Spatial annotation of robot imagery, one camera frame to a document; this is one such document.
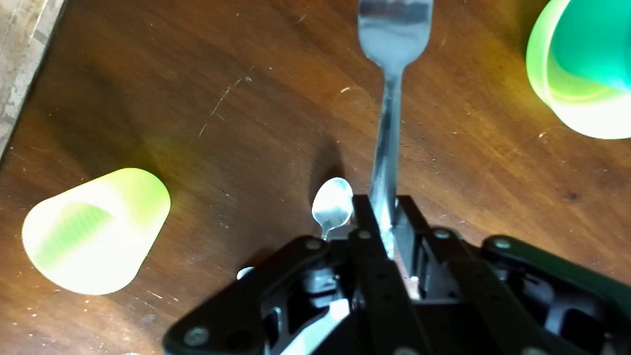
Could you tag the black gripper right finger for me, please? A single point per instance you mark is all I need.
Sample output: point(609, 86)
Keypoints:
point(459, 276)

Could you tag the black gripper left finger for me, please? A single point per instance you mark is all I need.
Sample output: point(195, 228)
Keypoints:
point(367, 276)

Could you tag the yellow plastic bowl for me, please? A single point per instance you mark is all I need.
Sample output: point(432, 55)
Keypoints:
point(591, 118)

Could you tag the silver metal fork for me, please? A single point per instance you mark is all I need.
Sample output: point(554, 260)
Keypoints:
point(394, 39)

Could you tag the small yellow plastic cup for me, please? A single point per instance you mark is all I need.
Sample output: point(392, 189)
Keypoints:
point(91, 228)

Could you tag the small silver spoon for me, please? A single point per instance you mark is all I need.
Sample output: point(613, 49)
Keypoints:
point(331, 199)

